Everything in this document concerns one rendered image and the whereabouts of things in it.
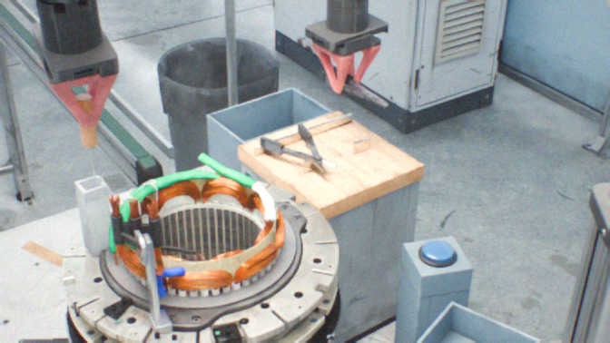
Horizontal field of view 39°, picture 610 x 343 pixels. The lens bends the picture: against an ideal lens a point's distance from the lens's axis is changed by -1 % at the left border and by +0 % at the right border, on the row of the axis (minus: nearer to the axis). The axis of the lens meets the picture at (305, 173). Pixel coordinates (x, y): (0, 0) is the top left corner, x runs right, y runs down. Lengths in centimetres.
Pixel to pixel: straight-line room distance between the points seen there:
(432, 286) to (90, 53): 51
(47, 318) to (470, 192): 200
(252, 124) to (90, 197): 49
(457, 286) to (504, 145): 237
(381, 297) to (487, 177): 195
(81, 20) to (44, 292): 72
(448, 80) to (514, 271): 99
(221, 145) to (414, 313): 42
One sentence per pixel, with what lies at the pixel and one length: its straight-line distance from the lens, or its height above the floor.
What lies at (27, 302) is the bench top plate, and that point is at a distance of 148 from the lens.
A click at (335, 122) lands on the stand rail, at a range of 131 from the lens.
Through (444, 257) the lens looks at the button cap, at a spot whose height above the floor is 104.
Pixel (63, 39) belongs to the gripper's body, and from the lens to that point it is 86.
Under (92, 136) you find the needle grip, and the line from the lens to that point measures 94.
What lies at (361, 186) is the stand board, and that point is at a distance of 117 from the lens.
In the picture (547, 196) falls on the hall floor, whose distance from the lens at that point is 319.
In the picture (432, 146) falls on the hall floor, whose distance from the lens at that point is 339.
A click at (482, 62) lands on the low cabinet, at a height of 23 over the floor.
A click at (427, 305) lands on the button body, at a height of 98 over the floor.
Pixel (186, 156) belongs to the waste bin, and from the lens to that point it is 273.
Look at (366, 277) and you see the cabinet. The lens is 128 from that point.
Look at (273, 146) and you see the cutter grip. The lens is 121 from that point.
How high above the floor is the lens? 171
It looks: 32 degrees down
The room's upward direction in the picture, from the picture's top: 1 degrees clockwise
